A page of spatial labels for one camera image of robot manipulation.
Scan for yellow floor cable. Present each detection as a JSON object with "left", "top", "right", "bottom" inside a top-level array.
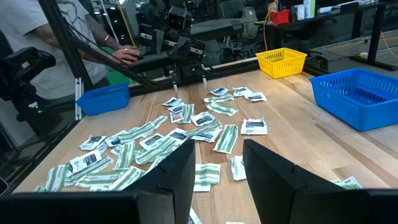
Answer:
[{"left": 328, "top": 30, "right": 398, "bottom": 60}]

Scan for black background desk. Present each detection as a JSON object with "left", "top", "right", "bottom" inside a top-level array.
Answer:
[{"left": 254, "top": 0, "right": 398, "bottom": 71}]

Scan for white wipe packet dark print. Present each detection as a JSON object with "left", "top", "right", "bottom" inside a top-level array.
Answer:
[
  {"left": 139, "top": 133, "right": 165, "bottom": 151},
  {"left": 232, "top": 86, "right": 253, "bottom": 97},
  {"left": 162, "top": 96, "right": 183, "bottom": 107},
  {"left": 190, "top": 111, "right": 216, "bottom": 127},
  {"left": 191, "top": 128, "right": 223, "bottom": 144},
  {"left": 230, "top": 154, "right": 248, "bottom": 182},
  {"left": 68, "top": 149, "right": 103, "bottom": 174},
  {"left": 240, "top": 117, "right": 269, "bottom": 136},
  {"left": 188, "top": 207, "right": 203, "bottom": 224},
  {"left": 95, "top": 142, "right": 109, "bottom": 155},
  {"left": 210, "top": 87, "right": 230, "bottom": 96},
  {"left": 79, "top": 134, "right": 107, "bottom": 151},
  {"left": 166, "top": 128, "right": 189, "bottom": 144},
  {"left": 244, "top": 91, "right": 268, "bottom": 103},
  {"left": 168, "top": 103, "right": 186, "bottom": 114},
  {"left": 104, "top": 129, "right": 128, "bottom": 147}
]

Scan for grey background table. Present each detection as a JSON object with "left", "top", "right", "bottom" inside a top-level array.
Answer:
[{"left": 189, "top": 17, "right": 245, "bottom": 43}]

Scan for red plastic box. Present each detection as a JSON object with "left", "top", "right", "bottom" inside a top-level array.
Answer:
[{"left": 269, "top": 9, "right": 292, "bottom": 26}]

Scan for white green carton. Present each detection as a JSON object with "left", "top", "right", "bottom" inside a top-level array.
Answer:
[{"left": 303, "top": 0, "right": 317, "bottom": 19}]

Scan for yellow hanging cable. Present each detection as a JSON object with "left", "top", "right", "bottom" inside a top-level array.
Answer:
[
  {"left": 116, "top": 0, "right": 137, "bottom": 47},
  {"left": 262, "top": 1, "right": 279, "bottom": 52}
]

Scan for green floor mat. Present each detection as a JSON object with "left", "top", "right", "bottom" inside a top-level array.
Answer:
[{"left": 99, "top": 46, "right": 137, "bottom": 86}]

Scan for olive green backpack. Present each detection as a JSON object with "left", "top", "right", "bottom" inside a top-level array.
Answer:
[{"left": 241, "top": 6, "right": 259, "bottom": 40}]

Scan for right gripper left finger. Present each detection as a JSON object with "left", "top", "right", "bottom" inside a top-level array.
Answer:
[{"left": 124, "top": 139, "right": 196, "bottom": 224}]

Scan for white packet red print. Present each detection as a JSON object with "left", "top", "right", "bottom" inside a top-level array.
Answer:
[{"left": 169, "top": 111, "right": 184, "bottom": 124}]

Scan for white frame bracket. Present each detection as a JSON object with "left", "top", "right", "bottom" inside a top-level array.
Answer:
[{"left": 74, "top": 77, "right": 83, "bottom": 121}]

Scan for person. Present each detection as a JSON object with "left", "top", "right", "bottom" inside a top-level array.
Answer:
[{"left": 0, "top": 0, "right": 141, "bottom": 103}]

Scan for blue plastic basket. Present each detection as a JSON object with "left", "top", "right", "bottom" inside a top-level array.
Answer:
[
  {"left": 309, "top": 68, "right": 398, "bottom": 133},
  {"left": 75, "top": 82, "right": 131, "bottom": 116}
]

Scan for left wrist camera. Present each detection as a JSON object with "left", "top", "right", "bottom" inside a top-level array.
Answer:
[{"left": 167, "top": 6, "right": 193, "bottom": 32}]

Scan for black mounted device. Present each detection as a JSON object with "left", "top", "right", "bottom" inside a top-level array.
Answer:
[{"left": 0, "top": 46, "right": 57, "bottom": 131}]

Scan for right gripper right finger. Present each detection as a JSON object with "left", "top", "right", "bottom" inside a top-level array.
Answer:
[{"left": 243, "top": 139, "right": 345, "bottom": 224}]

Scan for yellow plastic basket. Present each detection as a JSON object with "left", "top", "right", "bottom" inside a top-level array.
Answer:
[{"left": 255, "top": 47, "right": 308, "bottom": 80}]

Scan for person's hand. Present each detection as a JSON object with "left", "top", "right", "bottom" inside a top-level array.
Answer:
[{"left": 111, "top": 45, "right": 141, "bottom": 65}]

